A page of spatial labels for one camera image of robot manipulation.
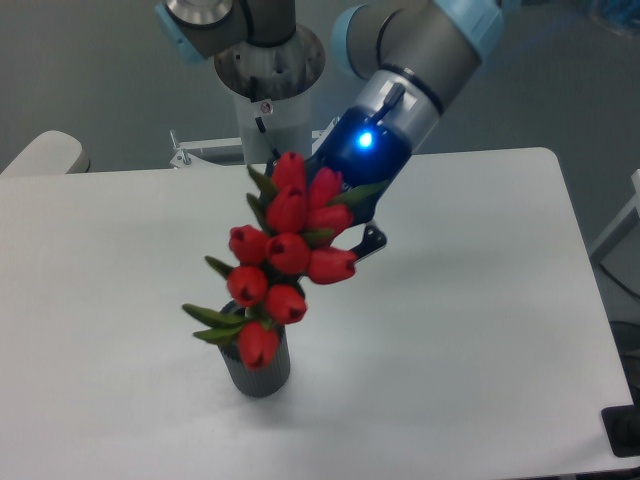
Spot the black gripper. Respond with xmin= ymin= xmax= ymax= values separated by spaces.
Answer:
xmin=264 ymin=102 xmax=441 ymax=261

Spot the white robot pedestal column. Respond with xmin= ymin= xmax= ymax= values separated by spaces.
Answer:
xmin=214 ymin=24 xmax=326 ymax=158

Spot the red tulip bouquet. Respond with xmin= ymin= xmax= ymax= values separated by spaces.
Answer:
xmin=182 ymin=152 xmax=388 ymax=371

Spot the black device at table edge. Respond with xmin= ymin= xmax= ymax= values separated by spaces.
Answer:
xmin=601 ymin=405 xmax=639 ymax=458

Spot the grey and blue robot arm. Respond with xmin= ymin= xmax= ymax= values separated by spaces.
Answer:
xmin=155 ymin=1 xmax=516 ymax=188

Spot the white chair armrest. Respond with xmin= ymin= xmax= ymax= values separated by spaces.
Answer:
xmin=1 ymin=130 xmax=91 ymax=178

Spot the white furniture at right edge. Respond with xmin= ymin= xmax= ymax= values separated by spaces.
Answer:
xmin=587 ymin=170 xmax=639 ymax=267

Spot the dark grey ribbed vase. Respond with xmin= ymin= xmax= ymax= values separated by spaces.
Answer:
xmin=219 ymin=320 xmax=291 ymax=398

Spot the white metal base bracket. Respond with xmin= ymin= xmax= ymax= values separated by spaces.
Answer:
xmin=168 ymin=116 xmax=352 ymax=170

